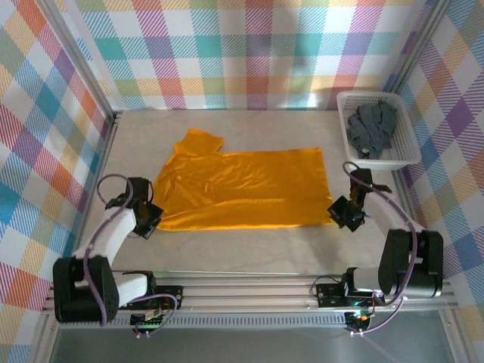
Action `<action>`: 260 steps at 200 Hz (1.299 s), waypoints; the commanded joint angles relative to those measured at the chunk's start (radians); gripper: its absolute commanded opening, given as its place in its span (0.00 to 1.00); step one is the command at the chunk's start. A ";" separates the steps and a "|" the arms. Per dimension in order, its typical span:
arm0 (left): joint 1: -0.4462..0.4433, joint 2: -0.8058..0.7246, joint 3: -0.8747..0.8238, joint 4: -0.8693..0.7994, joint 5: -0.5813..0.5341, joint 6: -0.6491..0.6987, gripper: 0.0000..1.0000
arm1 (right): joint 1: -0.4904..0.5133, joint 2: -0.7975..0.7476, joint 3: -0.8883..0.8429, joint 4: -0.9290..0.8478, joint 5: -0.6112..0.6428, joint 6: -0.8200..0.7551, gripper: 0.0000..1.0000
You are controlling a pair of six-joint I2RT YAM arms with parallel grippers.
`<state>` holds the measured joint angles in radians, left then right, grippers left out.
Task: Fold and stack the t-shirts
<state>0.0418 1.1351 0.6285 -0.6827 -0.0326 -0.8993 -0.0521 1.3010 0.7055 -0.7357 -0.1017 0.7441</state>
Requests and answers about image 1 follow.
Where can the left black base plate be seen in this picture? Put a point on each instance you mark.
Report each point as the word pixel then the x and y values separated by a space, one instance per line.
pixel 172 296

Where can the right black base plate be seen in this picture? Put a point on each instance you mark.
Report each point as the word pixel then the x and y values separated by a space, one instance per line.
pixel 329 295

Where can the aluminium frame post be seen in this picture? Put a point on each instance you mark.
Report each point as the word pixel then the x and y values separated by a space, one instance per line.
pixel 83 64
pixel 416 45

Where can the white plastic laundry basket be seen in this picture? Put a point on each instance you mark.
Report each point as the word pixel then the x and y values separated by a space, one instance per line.
pixel 342 113

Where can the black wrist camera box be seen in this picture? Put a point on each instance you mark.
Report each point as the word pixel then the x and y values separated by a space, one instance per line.
pixel 338 211
pixel 155 217

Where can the right green circuit board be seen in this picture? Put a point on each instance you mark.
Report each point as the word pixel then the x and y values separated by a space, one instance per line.
pixel 359 318

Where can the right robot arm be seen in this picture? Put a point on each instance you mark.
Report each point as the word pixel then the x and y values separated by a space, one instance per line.
pixel 393 264

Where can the yellow t-shirt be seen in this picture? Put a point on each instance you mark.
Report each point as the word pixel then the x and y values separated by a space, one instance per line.
pixel 246 189

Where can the right aluminium side rail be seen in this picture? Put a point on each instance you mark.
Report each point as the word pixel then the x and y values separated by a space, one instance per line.
pixel 401 181

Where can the grey t-shirt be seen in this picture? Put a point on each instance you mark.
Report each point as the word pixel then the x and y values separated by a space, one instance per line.
pixel 372 128

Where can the right black wrist camera box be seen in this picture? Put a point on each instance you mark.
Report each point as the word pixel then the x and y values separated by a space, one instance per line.
pixel 338 211

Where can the left black wrist camera box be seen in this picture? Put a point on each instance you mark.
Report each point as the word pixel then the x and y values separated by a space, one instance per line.
pixel 155 217

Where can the left aluminium side rail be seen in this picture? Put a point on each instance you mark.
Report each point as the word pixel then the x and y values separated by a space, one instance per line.
pixel 109 140

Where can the aluminium side rail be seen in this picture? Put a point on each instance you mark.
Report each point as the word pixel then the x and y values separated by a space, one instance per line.
pixel 401 181
pixel 109 140

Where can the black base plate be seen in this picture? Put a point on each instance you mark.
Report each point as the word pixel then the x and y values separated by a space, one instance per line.
pixel 329 295
pixel 172 296

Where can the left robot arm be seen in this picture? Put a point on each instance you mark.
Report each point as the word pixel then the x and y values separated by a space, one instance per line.
pixel 75 291

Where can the left aluminium frame post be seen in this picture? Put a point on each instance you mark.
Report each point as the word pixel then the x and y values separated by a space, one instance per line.
pixel 83 64

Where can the right aluminium frame post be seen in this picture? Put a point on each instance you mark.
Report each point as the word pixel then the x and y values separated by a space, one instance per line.
pixel 416 45

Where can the aluminium mounting rail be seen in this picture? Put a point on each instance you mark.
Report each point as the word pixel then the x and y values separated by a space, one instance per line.
pixel 246 295

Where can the green circuit board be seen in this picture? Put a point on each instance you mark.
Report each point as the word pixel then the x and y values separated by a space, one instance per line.
pixel 149 321
pixel 359 318

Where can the left green circuit board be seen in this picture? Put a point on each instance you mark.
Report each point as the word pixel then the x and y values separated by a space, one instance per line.
pixel 149 321

